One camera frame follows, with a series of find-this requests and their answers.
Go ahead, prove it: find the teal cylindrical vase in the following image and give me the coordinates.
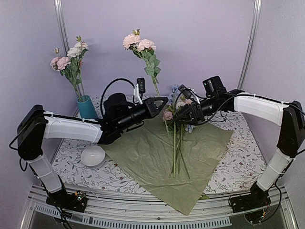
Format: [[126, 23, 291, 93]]
[[77, 95, 98, 119]]

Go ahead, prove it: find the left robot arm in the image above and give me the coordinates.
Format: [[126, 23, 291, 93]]
[[12, 93, 168, 207]]

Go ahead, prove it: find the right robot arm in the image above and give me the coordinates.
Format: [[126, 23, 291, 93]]
[[174, 76, 305, 208]]

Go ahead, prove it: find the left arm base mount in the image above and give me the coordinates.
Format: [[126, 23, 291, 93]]
[[46, 189, 88, 213]]

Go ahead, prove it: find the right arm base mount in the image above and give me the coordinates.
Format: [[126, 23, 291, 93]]
[[228, 191, 271, 213]]

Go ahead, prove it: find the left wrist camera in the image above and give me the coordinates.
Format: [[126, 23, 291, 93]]
[[133, 78, 146, 104]]

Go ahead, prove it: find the green tissue paper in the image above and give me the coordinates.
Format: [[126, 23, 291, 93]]
[[101, 116, 233, 215]]

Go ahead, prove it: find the black right camera cable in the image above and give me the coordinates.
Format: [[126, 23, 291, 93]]
[[173, 89, 239, 125]]

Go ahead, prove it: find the aluminium front rail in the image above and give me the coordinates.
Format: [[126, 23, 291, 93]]
[[21, 183, 298, 229]]

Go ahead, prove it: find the pink flower stem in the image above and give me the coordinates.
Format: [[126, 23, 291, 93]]
[[122, 29, 161, 96], [50, 47, 83, 101]]

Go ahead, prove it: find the blue flower stem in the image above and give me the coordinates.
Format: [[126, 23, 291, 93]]
[[167, 84, 181, 178]]

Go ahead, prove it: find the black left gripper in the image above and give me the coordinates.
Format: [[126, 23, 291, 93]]
[[117, 97, 169, 132]]

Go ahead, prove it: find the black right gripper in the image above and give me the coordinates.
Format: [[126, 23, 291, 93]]
[[173, 96, 220, 125]]

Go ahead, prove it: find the white bowl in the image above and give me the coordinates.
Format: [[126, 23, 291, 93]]
[[81, 146, 106, 169]]

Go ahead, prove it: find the white flower stem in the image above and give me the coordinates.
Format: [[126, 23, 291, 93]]
[[67, 35, 89, 102]]

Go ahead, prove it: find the floral patterned table mat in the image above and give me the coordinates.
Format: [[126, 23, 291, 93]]
[[46, 95, 274, 195]]

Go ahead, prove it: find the black camera cable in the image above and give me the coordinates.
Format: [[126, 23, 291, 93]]
[[100, 78, 136, 117], [173, 89, 239, 125]]

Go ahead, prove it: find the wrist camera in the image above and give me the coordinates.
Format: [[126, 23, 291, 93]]
[[178, 84, 200, 104], [133, 78, 146, 104]]

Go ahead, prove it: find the right aluminium frame post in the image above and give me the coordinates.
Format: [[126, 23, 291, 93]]
[[237, 0, 262, 90]]

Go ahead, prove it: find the beige printed ribbon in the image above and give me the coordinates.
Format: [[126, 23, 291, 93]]
[[231, 139, 248, 145]]

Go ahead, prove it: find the black left camera cable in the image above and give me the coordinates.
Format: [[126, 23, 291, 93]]
[[100, 78, 136, 117]]

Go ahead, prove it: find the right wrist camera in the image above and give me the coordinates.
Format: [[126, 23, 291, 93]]
[[178, 84, 200, 104]]

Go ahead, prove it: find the bunch of mixed flowers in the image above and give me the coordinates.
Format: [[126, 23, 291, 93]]
[[163, 84, 199, 178]]

